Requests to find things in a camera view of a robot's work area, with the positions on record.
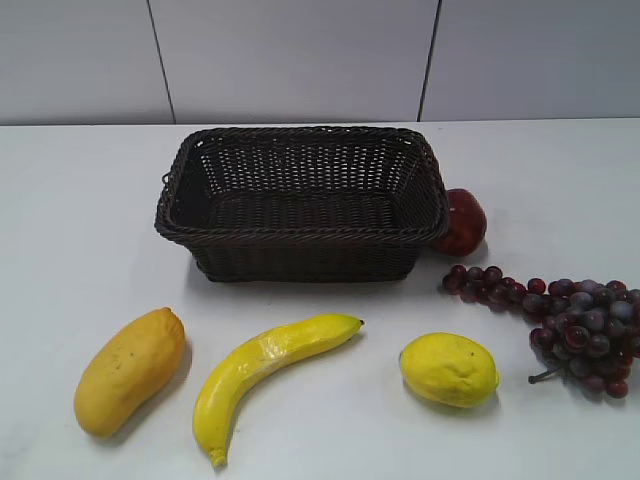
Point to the orange yellow mango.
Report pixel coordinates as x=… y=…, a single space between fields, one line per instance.
x=131 y=367

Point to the yellow lemon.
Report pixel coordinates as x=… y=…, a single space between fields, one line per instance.
x=449 y=369

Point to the yellow banana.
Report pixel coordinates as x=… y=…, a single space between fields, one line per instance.
x=252 y=362

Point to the purple grape bunch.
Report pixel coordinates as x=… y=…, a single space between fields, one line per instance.
x=584 y=331

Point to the red apple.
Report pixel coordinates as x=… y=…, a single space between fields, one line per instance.
x=467 y=225

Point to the dark brown wicker basket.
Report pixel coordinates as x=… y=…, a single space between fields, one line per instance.
x=304 y=204

